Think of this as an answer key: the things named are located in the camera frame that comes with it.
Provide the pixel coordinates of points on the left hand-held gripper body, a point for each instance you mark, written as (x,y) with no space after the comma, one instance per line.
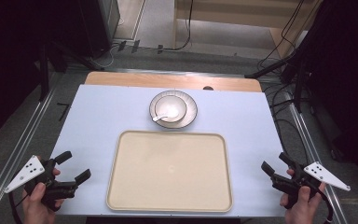
(53,188)

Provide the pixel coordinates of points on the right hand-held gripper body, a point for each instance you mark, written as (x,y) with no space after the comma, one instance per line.
(292,183)

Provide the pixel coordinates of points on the beige plastic tray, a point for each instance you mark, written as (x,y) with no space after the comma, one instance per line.
(167,174)

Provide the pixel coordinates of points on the white ceramic spoon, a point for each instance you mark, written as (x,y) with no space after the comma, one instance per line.
(159,118)

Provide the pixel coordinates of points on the white plate with dark rim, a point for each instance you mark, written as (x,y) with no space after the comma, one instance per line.
(192,105)

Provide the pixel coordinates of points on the white bowl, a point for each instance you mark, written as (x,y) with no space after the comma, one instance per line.
(171,103)

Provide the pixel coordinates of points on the person's left hand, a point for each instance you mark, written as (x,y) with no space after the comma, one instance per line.
(35,207)

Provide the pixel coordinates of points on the person's right hand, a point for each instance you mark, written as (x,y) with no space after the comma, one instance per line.
(301,214)

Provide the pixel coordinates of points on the white table cover sheet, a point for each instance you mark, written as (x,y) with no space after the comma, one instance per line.
(90,124)

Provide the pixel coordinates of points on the black stand leg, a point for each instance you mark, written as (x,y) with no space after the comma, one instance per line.
(43,71)
(270,68)

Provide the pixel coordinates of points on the dark cabinet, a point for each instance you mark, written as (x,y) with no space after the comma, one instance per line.
(96,25)

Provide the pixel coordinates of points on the beige wooden furniture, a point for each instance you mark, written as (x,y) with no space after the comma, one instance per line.
(239,12)

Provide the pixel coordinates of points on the metal floor rail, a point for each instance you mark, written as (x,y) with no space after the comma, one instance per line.
(18,149)
(310,149)

